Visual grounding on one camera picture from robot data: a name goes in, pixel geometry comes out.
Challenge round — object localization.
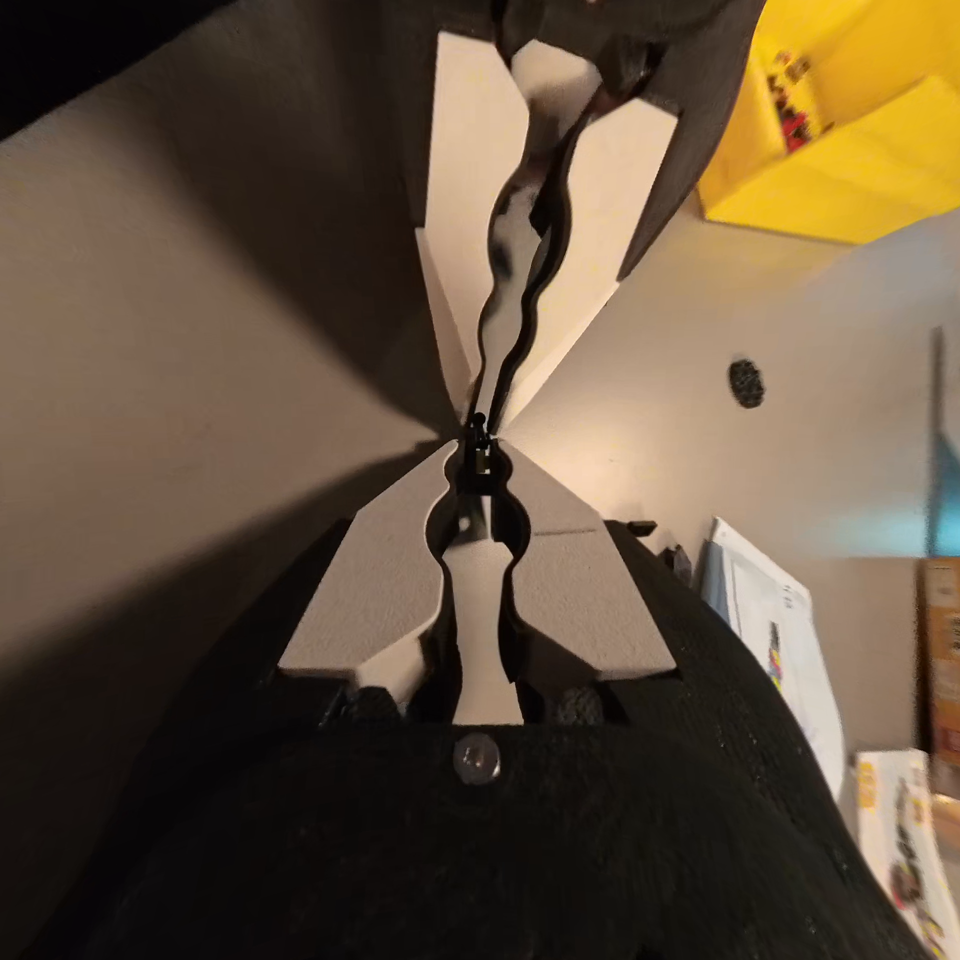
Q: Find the yellow plastic bin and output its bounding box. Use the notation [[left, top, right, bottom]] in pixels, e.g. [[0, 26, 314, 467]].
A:
[[696, 0, 960, 246]]

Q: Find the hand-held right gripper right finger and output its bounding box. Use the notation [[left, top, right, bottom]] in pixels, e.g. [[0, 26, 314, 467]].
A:
[[491, 441, 678, 684]]

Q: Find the black lego assembly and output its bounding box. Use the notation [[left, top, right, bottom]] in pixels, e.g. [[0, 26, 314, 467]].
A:
[[453, 442, 498, 547]]

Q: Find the pile of small lego pieces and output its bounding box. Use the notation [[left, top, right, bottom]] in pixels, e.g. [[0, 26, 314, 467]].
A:
[[765, 48, 820, 156]]

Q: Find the round black lego piece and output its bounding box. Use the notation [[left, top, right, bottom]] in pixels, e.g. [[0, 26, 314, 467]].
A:
[[727, 357, 768, 411]]

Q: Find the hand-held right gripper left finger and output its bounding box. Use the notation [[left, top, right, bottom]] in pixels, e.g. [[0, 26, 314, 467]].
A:
[[277, 441, 462, 700]]

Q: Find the open instruction booklet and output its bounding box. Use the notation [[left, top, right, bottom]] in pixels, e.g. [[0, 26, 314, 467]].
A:
[[701, 516, 849, 800]]

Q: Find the closed instruction booklet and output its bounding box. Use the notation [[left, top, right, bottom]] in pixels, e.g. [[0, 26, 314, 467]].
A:
[[855, 748, 955, 960]]

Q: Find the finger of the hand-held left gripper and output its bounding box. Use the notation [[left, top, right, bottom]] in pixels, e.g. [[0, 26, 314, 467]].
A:
[[486, 96, 681, 435], [414, 30, 534, 417]]

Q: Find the orange lego box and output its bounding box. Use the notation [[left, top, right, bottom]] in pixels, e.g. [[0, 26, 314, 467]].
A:
[[916, 555, 960, 781]]

